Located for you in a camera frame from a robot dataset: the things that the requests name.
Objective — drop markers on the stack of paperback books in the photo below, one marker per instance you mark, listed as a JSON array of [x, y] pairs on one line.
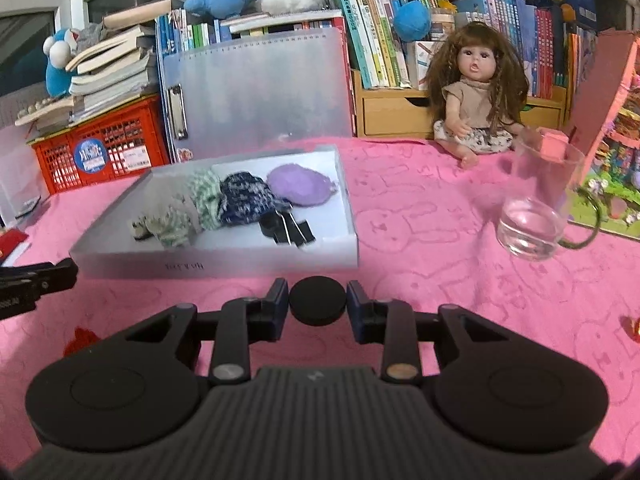
[[110, 70]]

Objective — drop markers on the clear plastic bin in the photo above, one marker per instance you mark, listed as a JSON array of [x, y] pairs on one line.
[[20, 170]]

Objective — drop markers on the row of upright books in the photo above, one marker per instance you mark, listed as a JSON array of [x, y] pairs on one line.
[[380, 35]]

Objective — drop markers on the red gold wrapper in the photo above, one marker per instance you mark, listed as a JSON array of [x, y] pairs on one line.
[[632, 330]]

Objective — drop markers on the black round disc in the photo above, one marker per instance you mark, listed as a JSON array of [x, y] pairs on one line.
[[317, 301]]

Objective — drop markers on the blue round plush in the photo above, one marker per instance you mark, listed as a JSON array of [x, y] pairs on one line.
[[412, 20]]

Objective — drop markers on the grey cloth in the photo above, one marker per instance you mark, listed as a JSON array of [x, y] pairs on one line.
[[92, 32]]

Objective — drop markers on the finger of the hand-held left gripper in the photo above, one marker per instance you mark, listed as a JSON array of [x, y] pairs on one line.
[[50, 275]]

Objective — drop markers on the blue white cat plush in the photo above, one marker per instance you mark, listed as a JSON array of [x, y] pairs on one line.
[[57, 70]]

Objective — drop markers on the pink toy house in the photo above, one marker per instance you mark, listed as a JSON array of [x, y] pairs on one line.
[[610, 85]]

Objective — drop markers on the green checked doll garment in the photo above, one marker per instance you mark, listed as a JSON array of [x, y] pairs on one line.
[[205, 200]]

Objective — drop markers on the blue clipboard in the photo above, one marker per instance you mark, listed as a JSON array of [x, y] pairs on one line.
[[177, 110]]

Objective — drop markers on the red card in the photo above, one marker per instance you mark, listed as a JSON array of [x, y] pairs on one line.
[[12, 247]]

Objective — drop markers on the red crochet piece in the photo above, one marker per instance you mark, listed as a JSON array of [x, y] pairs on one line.
[[82, 342]]

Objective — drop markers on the translucent plastic storage box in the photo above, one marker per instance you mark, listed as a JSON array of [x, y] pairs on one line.
[[260, 95]]

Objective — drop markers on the black binder clip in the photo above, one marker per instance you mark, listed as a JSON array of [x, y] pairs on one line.
[[302, 235], [272, 227]]

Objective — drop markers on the red plastic crate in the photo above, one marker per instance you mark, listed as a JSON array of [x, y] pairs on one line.
[[120, 135]]

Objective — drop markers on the brown-haired baby doll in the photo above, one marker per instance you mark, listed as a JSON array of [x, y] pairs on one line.
[[472, 100]]

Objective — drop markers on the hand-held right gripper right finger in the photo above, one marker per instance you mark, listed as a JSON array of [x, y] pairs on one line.
[[359, 312]]

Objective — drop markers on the pink printed tablecloth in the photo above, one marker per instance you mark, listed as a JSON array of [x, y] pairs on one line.
[[425, 260]]

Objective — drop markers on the pink block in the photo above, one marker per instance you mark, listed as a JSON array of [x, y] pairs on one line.
[[552, 146]]

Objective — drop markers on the navy floral doll garment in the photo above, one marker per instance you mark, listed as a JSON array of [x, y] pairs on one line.
[[245, 200]]

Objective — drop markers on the wooden drawer unit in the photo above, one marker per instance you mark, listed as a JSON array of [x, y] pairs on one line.
[[390, 110]]

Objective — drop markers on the clear glass mug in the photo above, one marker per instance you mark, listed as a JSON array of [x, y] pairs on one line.
[[530, 230]]

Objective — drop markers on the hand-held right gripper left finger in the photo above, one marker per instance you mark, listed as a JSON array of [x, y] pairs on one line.
[[277, 310]]

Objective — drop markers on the purple knitted doll hat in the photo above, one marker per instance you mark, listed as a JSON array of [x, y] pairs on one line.
[[297, 185]]

